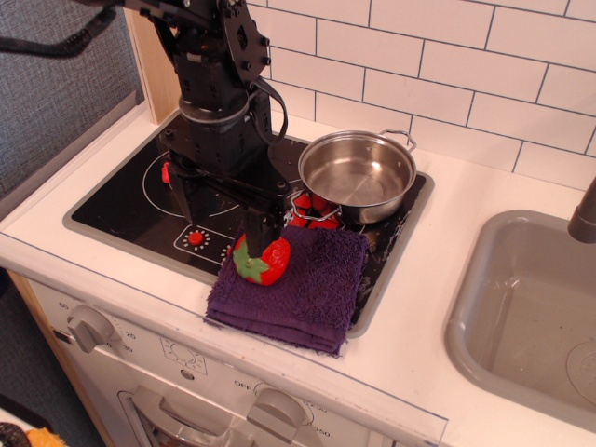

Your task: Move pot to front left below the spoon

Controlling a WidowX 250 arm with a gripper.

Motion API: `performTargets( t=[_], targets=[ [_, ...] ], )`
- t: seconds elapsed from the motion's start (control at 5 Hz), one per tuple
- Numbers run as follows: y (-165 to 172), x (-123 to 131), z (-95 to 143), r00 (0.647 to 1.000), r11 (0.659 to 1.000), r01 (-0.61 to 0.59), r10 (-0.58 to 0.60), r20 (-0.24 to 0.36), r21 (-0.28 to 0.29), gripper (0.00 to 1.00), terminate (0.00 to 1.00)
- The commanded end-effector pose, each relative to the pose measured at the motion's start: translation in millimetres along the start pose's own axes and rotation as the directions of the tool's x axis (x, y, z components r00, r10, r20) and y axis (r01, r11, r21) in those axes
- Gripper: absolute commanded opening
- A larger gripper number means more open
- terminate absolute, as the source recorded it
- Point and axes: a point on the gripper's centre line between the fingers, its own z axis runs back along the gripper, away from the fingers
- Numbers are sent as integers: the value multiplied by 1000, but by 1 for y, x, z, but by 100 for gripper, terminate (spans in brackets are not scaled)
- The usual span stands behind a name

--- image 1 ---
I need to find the grey oven knob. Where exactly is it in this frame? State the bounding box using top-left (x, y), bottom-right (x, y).
top-left (247, 388), bottom-right (306, 443)

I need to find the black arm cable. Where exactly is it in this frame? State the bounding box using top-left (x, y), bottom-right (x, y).
top-left (0, 5), bottom-right (117, 60)

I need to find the grey plastic sink basin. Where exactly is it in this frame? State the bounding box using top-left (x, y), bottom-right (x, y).
top-left (445, 210), bottom-right (595, 431)

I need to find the orange object at corner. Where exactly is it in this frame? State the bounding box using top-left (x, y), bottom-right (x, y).
top-left (25, 428), bottom-right (67, 447)

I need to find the stainless steel pot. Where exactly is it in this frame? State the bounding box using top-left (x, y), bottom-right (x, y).
top-left (289, 129), bottom-right (417, 225)

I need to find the wooden side post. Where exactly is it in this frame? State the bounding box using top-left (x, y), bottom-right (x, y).
top-left (124, 9), bottom-right (181, 125)

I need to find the grey faucet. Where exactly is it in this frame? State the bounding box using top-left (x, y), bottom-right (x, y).
top-left (567, 178), bottom-right (596, 244)

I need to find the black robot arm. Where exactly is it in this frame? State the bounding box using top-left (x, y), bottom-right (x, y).
top-left (120, 1), bottom-right (290, 257)

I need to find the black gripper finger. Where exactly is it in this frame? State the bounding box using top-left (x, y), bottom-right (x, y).
top-left (245, 207), bottom-right (283, 258)
top-left (167, 162), bottom-right (193, 223)

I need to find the grey timer knob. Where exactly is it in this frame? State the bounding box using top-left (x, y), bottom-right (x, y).
top-left (67, 305), bottom-right (115, 353)

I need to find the red plastic strawberry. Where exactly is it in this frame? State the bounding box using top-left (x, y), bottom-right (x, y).
top-left (232, 235), bottom-right (291, 286)

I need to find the black toy stovetop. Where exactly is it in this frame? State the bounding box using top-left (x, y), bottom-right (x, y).
top-left (63, 133), bottom-right (434, 337)

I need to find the grey oven door handle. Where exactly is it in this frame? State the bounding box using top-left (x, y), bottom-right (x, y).
top-left (130, 386), bottom-right (232, 446)

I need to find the folded purple towel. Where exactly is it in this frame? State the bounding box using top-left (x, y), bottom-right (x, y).
top-left (207, 226), bottom-right (368, 357)

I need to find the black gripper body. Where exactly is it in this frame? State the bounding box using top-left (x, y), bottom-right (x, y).
top-left (158, 102), bottom-right (290, 218)

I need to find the red handled metal spoon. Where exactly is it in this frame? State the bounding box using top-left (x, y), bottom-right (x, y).
top-left (161, 162), bottom-right (170, 184)

